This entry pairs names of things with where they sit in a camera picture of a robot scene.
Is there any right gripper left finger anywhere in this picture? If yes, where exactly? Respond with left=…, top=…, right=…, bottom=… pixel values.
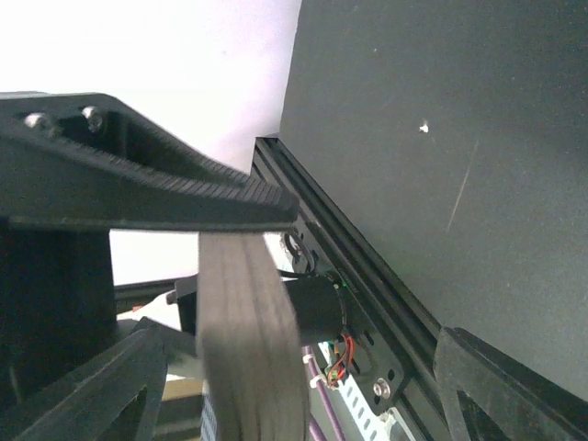
left=1, top=328, right=167, bottom=440

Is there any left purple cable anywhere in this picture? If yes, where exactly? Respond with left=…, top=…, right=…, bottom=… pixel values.
left=300, top=353, right=348, bottom=441

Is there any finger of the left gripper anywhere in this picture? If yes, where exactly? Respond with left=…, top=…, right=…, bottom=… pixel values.
left=1, top=92, right=300, bottom=230

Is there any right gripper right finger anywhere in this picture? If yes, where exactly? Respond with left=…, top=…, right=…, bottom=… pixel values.
left=434, top=327, right=587, bottom=440

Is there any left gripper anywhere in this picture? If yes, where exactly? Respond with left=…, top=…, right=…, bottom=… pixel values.
left=0, top=220, right=120, bottom=405

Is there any black aluminium mounting rail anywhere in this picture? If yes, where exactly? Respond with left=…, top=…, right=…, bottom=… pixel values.
left=253, top=138, right=451, bottom=440

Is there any white perforated cable strip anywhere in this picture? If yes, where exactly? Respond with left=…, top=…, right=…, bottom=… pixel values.
left=321, top=344, right=391, bottom=441

